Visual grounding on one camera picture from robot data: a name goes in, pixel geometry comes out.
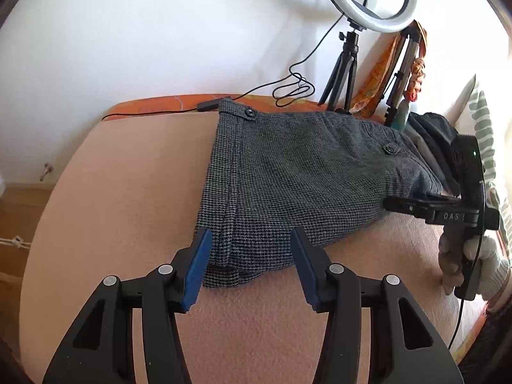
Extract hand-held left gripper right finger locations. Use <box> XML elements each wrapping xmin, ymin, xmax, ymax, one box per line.
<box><xmin>290</xmin><ymin>227</ymin><xmax>466</xmax><ymax>384</ymax></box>

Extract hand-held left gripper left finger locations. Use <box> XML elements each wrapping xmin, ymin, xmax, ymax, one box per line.
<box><xmin>42</xmin><ymin>228</ymin><xmax>213</xmax><ymax>384</ymax></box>

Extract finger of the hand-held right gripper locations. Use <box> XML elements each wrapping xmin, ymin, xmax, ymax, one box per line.
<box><xmin>383</xmin><ymin>194</ymin><xmax>460</xmax><ymax>217</ymax></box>

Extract grey checked pants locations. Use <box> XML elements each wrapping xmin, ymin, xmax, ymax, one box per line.
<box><xmin>195</xmin><ymin>98</ymin><xmax>444</xmax><ymax>289</ymax></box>

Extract person's right hand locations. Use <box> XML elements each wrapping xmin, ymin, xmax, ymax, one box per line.
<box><xmin>437</xmin><ymin>233</ymin><xmax>510</xmax><ymax>301</ymax></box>

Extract pink blanket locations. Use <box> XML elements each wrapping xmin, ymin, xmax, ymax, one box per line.
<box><xmin>19</xmin><ymin>108</ymin><xmax>486</xmax><ymax>384</ymax></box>

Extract dark folded clothes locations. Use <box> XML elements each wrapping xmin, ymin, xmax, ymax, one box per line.
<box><xmin>404</xmin><ymin>111</ymin><xmax>460</xmax><ymax>195</ymax></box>

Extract green striped pillow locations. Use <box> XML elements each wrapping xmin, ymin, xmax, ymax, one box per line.
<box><xmin>454</xmin><ymin>74</ymin><xmax>512</xmax><ymax>257</ymax></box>

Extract orange patterned cloth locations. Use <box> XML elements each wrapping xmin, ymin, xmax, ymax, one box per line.
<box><xmin>349</xmin><ymin>20</ymin><xmax>428</xmax><ymax>118</ymax></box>

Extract black tripod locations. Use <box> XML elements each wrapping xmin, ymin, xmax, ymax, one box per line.
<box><xmin>318</xmin><ymin>22</ymin><xmax>369</xmax><ymax>112</ymax></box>

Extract orange patterned mattress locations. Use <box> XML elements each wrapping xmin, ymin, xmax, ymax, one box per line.
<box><xmin>107</xmin><ymin>94</ymin><xmax>353</xmax><ymax>117</ymax></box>

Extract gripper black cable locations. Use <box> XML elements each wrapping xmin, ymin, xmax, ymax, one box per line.
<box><xmin>447</xmin><ymin>180</ymin><xmax>489</xmax><ymax>350</ymax></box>

